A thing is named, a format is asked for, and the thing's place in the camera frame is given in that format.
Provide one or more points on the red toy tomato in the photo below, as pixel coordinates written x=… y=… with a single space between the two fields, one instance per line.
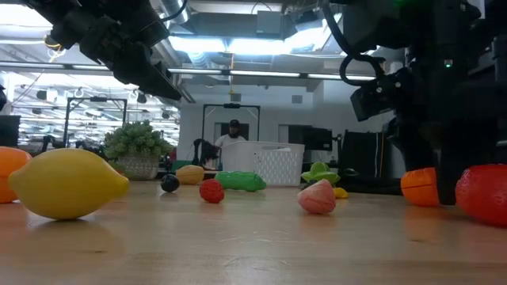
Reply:
x=485 y=194

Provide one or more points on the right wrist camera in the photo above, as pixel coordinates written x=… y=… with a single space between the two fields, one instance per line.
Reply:
x=374 y=99

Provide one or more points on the white perforated plastic basket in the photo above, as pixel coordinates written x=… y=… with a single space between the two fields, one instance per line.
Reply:
x=273 y=162

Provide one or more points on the tan toy potato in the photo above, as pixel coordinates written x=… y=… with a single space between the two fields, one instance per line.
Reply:
x=190 y=175

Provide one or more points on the pink toy fruit half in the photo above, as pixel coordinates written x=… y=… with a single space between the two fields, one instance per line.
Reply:
x=317 y=197

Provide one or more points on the light green toy vegetable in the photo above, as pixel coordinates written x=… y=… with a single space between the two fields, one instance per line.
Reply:
x=321 y=171

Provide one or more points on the green toy cucumber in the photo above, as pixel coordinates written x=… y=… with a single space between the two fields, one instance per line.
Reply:
x=239 y=181

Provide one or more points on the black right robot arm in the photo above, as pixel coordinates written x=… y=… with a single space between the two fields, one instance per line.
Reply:
x=435 y=23

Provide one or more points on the dark toy plum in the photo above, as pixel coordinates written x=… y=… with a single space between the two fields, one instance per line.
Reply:
x=170 y=183

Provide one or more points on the black upright panel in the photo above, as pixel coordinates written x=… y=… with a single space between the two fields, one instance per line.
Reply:
x=364 y=154

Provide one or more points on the dark screen on stand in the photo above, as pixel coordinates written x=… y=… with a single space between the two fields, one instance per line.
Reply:
x=313 y=138

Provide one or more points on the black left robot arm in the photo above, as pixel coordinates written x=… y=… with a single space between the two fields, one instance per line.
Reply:
x=51 y=16

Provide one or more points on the yellow toy lemon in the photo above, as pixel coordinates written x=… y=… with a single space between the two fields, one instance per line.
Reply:
x=67 y=184

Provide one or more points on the pale green potted plant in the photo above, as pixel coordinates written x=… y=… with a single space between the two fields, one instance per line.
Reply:
x=136 y=150

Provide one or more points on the black computer monitor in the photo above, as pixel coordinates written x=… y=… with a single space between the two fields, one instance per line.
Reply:
x=8 y=130

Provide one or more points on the large toy orange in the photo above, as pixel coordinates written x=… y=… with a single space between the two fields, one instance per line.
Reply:
x=8 y=166

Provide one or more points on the red toy raspberry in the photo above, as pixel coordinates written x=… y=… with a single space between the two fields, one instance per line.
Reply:
x=212 y=191

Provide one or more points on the background black robot arm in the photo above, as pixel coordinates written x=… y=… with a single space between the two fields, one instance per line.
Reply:
x=206 y=152

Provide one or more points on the person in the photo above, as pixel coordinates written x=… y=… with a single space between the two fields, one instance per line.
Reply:
x=233 y=136

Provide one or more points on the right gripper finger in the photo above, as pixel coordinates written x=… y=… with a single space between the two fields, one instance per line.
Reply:
x=416 y=146
x=463 y=158

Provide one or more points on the black gantry frame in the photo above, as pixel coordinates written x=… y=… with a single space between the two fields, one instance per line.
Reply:
x=67 y=122

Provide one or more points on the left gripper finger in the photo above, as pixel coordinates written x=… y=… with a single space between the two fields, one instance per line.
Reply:
x=146 y=71

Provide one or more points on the small toy orange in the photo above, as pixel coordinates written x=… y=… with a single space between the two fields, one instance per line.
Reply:
x=418 y=188

